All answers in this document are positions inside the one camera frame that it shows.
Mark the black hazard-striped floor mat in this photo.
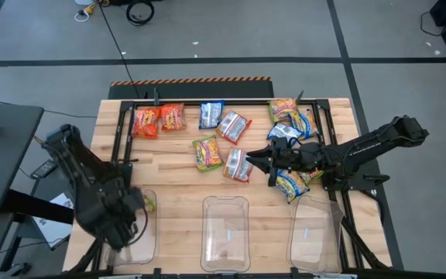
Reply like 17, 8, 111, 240
108, 76, 275, 100

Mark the clear plastic bin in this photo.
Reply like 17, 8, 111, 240
200, 195, 252, 274
286, 193, 346, 278
105, 188, 159, 267

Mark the blue Maruchan noodle pack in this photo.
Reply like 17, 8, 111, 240
273, 169, 310, 205
287, 108, 320, 140
266, 122, 304, 147
198, 100, 225, 130

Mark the thin black case cable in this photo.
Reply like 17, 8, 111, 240
419, 10, 446, 38

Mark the black remote control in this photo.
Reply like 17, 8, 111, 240
29, 158, 58, 180

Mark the white paper sheet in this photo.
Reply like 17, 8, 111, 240
31, 192, 75, 243

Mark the black metal table frame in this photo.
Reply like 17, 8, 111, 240
66, 98, 393, 279

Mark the yellow white power plug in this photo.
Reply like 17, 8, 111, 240
74, 2, 100, 22

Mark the black desk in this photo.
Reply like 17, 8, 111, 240
0, 101, 75, 279

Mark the black floor cable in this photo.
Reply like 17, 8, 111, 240
97, 0, 142, 100

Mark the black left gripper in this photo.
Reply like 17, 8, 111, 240
87, 186, 147, 251

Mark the orange spicy noodle pack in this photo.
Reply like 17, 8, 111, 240
132, 107, 161, 140
215, 110, 253, 146
222, 147, 254, 184
160, 102, 187, 132

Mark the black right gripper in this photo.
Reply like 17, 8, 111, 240
245, 136, 327, 188

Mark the coiled black cable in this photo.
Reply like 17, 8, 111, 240
125, 0, 156, 27

